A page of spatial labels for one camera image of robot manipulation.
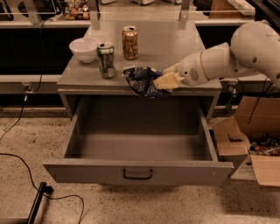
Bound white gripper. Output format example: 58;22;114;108
153;52;208;89

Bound blue chip bag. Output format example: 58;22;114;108
122;66;172;98

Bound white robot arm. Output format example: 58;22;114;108
153;21;280;89

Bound grey cabinet with counter top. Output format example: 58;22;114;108
56;19;223;121

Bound open grey top drawer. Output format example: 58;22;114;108
43;96;234;186

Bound gold soda can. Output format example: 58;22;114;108
122;25;138;60

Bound green soda can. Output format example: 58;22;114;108
96;42;116;79

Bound white bowl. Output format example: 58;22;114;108
69;37;100;63

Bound cardboard box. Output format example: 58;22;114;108
213;96;280;186

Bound colourful items on shelf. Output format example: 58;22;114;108
64;0;90;20

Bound snack items in box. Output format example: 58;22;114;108
248;135;280;157

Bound white paper sheet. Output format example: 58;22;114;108
230;155;256;181

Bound black metal stand base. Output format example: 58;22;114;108
0;181;55;224

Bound black drawer handle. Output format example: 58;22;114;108
122;169;153;181

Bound black hanging cable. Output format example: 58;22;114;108
0;18;51;142

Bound black floor cable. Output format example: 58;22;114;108
0;151;86;224

